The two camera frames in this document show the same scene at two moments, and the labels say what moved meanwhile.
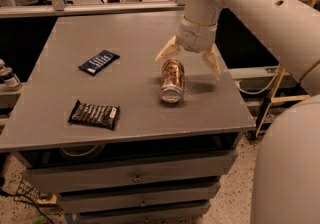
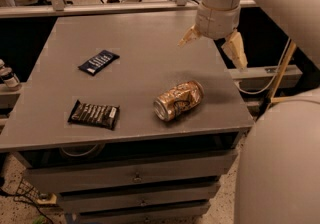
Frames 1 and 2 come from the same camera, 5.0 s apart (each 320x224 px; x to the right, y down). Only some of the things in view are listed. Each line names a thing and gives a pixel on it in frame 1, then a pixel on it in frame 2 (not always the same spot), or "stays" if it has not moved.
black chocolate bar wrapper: (94, 114) stays
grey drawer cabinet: (121, 138) stays
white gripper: (194, 37) -> (217, 22)
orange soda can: (172, 81) -> (178, 100)
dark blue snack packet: (98, 62) stays
